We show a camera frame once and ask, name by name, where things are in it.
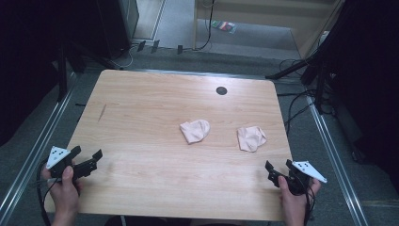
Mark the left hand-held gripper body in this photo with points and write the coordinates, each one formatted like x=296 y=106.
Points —
x=57 y=156

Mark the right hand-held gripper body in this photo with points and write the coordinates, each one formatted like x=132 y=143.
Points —
x=306 y=172

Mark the person's right hand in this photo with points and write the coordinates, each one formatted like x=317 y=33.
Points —
x=293 y=202

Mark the person's left hand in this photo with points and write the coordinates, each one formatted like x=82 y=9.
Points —
x=64 y=192

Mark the pink sock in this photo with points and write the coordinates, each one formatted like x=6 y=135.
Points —
x=251 y=138
x=195 y=131

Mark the black metal stand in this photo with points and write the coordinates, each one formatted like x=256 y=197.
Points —
x=62 y=73
x=320 y=81

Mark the person's dark clothing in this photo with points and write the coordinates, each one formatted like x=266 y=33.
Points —
x=147 y=221

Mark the black round table grommet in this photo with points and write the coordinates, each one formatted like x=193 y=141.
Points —
x=221 y=90

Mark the black power plug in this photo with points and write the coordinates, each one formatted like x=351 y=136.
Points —
x=141 y=45
x=179 y=49
x=155 y=46

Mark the dark cabinet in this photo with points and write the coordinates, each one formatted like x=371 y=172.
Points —
x=116 y=22

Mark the colourful packet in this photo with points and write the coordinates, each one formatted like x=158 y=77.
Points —
x=224 y=26

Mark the metal floor rail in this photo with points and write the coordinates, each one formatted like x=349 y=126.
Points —
x=34 y=150
x=337 y=163

